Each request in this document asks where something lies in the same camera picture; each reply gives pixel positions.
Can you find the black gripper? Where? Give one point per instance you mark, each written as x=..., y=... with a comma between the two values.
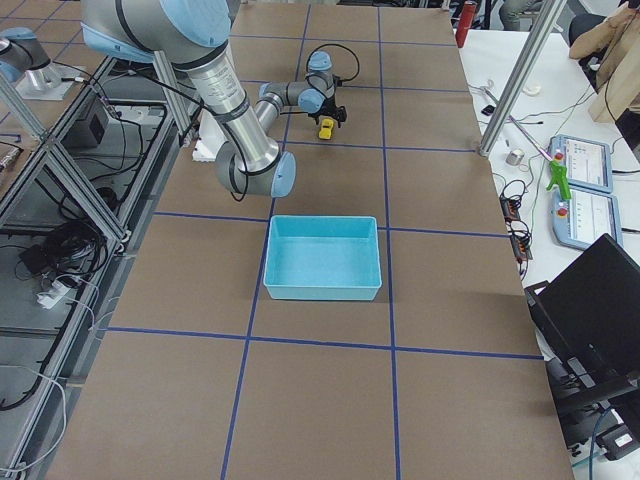
x=328, y=106

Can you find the light blue plastic bin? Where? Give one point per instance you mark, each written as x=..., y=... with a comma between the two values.
x=322, y=258

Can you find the black orange electronics board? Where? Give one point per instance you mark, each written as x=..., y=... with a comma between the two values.
x=519, y=232

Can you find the red cylinder tube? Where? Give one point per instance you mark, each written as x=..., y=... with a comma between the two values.
x=465, y=21

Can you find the near teach pendant tablet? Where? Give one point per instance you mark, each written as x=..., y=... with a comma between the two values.
x=580, y=221

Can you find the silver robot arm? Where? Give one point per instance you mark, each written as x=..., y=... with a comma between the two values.
x=194, y=37

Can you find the far teach pendant tablet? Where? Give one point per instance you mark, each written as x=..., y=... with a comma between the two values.
x=588, y=162

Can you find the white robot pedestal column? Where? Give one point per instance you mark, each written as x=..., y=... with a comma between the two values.
x=210, y=139

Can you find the aluminium frame post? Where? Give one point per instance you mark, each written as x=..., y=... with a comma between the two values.
x=524, y=64

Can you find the teach pendant tablet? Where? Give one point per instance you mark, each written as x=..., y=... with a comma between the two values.
x=580, y=221
x=588, y=162

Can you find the seated person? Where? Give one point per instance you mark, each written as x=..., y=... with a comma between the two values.
x=612, y=36

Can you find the yellow beetle toy car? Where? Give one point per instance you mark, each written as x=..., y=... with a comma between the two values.
x=326, y=129

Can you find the reacher grabber tool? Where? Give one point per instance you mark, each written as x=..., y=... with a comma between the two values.
x=558, y=171

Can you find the small silver metal cylinder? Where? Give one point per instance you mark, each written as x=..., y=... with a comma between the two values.
x=515, y=157

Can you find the black laptop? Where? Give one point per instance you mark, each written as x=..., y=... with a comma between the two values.
x=589, y=317

